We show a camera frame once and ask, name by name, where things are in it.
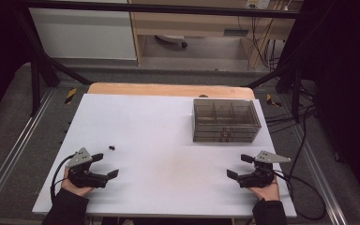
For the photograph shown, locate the yellow black striped tape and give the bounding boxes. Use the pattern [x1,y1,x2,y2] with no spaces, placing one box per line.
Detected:
[64,87,78,105]
[265,93,282,109]

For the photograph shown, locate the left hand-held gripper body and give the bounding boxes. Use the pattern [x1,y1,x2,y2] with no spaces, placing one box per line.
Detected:
[65,147,109,189]

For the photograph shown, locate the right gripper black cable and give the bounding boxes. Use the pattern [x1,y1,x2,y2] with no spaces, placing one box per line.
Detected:
[274,170,328,221]

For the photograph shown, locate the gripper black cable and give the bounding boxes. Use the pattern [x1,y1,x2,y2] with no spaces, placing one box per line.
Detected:
[274,170,328,221]
[50,153,77,204]

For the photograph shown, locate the black metal stand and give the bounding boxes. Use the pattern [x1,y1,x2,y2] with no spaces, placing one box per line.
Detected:
[245,18,317,124]
[12,7,94,117]

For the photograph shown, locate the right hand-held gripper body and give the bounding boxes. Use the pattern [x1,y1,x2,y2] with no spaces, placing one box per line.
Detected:
[237,150,293,189]

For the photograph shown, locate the white chair base with caster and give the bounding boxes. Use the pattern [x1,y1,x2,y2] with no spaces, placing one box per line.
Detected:
[154,34,188,50]

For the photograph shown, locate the black floor cables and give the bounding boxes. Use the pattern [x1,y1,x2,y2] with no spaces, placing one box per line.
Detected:
[263,101,319,136]

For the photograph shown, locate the aluminium rail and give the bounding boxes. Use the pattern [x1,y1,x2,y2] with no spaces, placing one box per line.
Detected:
[289,124,349,225]
[0,88,56,214]

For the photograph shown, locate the hanging cable bundle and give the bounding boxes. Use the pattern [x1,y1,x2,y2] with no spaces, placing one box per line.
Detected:
[237,13,291,71]

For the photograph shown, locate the black metal frame bar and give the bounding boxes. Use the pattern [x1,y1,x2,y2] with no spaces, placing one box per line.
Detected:
[12,0,313,20]

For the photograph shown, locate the clear grey drawer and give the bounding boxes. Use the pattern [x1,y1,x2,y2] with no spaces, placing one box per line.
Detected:
[193,134,260,144]

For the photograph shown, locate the white power strip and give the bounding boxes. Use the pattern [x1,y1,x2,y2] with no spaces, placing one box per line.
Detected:
[245,0,272,10]

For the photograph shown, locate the white cabinet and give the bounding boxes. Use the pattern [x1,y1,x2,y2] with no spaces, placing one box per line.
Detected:
[29,7,138,61]

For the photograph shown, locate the light wooden desk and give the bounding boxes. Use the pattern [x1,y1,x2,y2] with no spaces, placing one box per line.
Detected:
[127,0,304,71]

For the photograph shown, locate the person's left hand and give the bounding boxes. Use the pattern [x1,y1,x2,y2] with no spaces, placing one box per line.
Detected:
[60,168,95,198]

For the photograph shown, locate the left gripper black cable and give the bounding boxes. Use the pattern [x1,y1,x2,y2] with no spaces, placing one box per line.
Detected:
[50,153,77,204]

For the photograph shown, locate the clear grey drawer organizer box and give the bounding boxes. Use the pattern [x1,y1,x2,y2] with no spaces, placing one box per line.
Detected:
[192,97,263,144]

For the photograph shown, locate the person's right hand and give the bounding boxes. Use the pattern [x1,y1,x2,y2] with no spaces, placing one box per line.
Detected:
[247,176,281,202]

